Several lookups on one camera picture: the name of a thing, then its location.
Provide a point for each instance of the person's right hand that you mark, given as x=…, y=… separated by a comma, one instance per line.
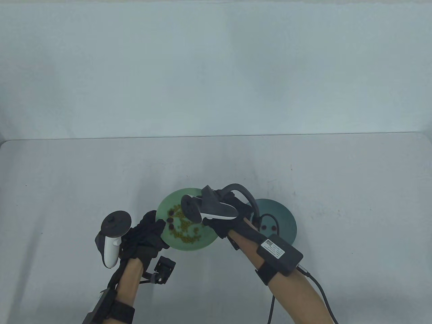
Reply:
x=241, y=209

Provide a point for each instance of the person's left hand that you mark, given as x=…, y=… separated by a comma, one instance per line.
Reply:
x=143, y=239

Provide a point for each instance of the dark teal plate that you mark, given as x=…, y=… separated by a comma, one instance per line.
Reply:
x=285, y=219

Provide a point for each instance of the light green plate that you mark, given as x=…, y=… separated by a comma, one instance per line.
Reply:
x=168, y=200

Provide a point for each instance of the person's left forearm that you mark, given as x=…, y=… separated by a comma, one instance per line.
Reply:
x=130, y=280

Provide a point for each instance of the person's right forearm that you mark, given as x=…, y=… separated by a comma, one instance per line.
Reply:
x=297, y=297

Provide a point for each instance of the black left forearm sensor box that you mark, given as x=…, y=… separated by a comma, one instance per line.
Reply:
x=101, y=307

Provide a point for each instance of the black right forearm sensor box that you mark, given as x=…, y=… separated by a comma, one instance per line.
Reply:
x=280, y=254

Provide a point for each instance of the white left hand controller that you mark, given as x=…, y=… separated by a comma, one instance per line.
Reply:
x=110, y=251

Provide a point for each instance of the pile of green beans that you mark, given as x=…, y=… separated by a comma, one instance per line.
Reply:
x=185, y=238

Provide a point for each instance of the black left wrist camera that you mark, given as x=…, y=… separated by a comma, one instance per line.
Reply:
x=165, y=266

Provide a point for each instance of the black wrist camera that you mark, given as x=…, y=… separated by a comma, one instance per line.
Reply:
x=165, y=266
x=234, y=243

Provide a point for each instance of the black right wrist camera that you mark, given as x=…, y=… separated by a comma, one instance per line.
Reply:
x=234, y=243

